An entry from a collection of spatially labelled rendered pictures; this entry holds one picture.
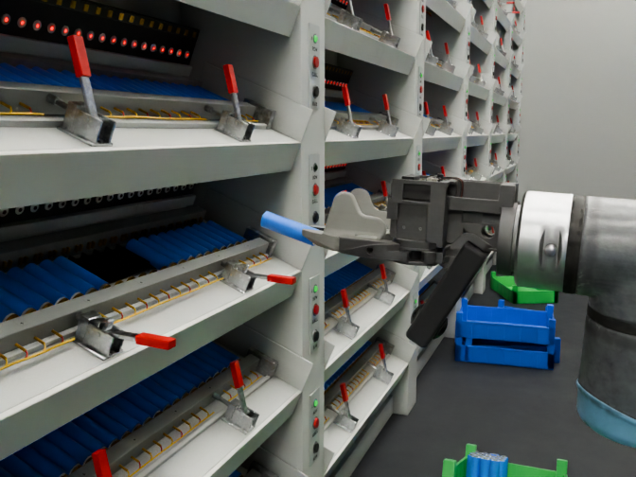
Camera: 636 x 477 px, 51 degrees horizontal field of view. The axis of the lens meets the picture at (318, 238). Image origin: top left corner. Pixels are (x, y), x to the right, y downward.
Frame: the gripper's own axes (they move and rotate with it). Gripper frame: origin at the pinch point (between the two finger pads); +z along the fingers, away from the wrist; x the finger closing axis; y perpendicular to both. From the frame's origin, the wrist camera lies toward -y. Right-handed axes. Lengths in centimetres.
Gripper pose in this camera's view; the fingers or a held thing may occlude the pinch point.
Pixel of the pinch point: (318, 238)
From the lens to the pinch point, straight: 69.7
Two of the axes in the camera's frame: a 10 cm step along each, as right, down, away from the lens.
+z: -9.3, -1.0, 3.6
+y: 0.4, -9.8, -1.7
